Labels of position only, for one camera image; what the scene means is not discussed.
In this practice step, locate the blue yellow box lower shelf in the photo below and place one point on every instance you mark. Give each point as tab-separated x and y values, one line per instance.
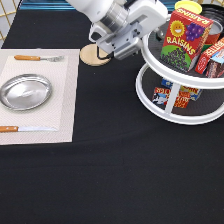
194	92

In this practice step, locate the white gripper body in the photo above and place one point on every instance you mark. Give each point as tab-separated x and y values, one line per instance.
120	31

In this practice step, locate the wooden handled knife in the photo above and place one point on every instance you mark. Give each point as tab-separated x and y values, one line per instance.
5	129

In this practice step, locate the black bowl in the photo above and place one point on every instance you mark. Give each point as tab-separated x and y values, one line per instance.
214	12

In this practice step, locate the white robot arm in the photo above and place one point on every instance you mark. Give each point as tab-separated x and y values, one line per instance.
93	9

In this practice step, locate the white two-tier lazy Susan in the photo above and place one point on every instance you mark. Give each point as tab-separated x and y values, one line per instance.
210	105

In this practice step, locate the beige woven placemat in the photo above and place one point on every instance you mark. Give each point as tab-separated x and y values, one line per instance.
58	111

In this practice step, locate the green yellow parmesan canister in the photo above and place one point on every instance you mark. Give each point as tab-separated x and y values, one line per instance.
189	5

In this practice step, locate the round wooden coaster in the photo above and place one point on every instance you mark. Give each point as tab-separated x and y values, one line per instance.
93	56

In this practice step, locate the red box lower shelf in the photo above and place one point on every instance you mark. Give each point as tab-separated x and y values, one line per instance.
161	96

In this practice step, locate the wooden handled fork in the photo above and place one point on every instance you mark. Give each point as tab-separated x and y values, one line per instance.
38	58

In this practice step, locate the red labelled tin can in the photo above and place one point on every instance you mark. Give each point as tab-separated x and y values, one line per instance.
214	34

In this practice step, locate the round silver metal plate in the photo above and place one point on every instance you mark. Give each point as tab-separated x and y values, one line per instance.
25	92

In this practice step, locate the red raisins box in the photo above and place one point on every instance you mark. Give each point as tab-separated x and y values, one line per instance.
185	37

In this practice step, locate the red butter box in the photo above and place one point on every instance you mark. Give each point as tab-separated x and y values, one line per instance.
211	61

